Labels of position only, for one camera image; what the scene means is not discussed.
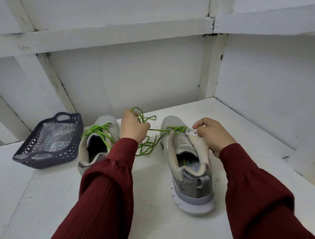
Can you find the clear plastic bag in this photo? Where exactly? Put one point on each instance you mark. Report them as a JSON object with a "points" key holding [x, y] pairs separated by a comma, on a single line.
{"points": [[54, 137]]}

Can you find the person's left forearm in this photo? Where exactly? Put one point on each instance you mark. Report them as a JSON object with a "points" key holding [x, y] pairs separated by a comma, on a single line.
{"points": [[101, 192]]}

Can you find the person's right forearm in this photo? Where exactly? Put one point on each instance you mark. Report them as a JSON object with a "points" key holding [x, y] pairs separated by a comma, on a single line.
{"points": [[266, 197]]}

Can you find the dark plastic lattice basket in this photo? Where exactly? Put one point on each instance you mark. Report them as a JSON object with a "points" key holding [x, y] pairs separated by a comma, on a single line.
{"points": [[22, 157]]}

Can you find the person's left hand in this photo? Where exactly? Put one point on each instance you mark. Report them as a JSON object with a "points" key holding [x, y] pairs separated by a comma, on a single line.
{"points": [[134, 129]]}

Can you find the person's right hand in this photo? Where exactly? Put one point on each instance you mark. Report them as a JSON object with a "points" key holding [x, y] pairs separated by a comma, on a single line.
{"points": [[214, 134]]}

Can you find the green shoelace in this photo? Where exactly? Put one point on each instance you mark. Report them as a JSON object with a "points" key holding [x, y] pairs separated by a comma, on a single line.
{"points": [[101, 132], [147, 145]]}

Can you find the grey mesh shoe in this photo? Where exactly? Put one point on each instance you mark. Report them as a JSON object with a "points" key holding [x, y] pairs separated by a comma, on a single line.
{"points": [[96, 145], [189, 175]]}

